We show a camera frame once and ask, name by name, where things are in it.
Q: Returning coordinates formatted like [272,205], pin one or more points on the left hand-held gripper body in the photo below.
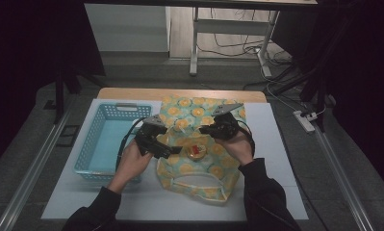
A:
[149,134]

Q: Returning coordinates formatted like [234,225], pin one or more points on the person's right hand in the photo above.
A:
[237,149]

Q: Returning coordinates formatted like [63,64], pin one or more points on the aluminium floor rail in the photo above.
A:
[343,183]
[32,166]

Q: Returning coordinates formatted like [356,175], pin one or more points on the white power strip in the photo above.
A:
[304,121]

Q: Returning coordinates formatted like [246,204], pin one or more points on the white cabinet panel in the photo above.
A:
[128,29]

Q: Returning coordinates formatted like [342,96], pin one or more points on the blue plastic basket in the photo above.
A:
[106,144]

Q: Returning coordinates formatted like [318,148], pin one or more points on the white desk frame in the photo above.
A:
[231,27]

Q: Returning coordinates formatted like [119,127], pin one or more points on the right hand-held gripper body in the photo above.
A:
[226,126]

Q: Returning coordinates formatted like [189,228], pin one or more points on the black metal stand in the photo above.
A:
[59,96]
[319,102]

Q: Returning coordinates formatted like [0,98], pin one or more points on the orange floral cloth bag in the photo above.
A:
[209,173]

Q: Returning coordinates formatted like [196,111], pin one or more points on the person's left hand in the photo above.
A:
[132,166]

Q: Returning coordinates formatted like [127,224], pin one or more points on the white table mat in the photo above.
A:
[269,144]

